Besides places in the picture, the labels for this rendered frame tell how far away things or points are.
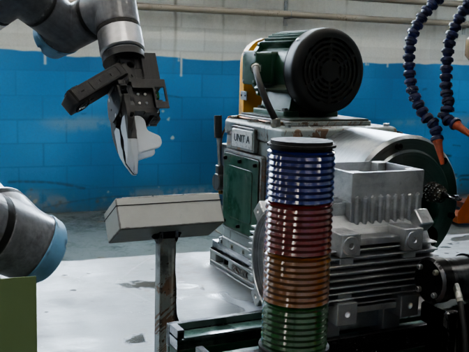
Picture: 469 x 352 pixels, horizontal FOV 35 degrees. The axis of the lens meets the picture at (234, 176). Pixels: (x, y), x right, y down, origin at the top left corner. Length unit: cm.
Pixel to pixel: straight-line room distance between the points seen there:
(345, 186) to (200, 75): 575
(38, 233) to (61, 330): 28
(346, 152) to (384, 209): 37
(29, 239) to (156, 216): 20
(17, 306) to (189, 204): 31
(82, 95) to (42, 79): 524
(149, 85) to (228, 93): 561
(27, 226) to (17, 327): 22
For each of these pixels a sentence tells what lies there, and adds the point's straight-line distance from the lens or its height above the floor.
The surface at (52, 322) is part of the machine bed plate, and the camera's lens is 145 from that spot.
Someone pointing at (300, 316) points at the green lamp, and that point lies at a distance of 65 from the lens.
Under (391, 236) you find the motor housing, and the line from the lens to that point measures 100.
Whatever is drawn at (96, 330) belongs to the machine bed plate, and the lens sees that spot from 140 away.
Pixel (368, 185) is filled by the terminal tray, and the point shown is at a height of 113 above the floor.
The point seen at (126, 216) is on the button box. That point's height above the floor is 106.
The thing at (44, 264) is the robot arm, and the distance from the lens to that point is 121.
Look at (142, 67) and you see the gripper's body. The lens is 125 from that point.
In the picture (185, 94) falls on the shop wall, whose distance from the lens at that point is 668.
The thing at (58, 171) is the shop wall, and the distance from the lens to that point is 650.
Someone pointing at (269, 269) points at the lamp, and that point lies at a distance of 65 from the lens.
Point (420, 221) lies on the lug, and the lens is 104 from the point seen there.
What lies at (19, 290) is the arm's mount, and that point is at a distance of 100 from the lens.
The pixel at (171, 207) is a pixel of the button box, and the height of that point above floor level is 106.
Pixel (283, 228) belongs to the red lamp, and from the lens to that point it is 64.
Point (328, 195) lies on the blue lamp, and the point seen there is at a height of 117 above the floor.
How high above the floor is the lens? 128
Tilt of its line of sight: 8 degrees down
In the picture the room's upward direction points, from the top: 2 degrees clockwise
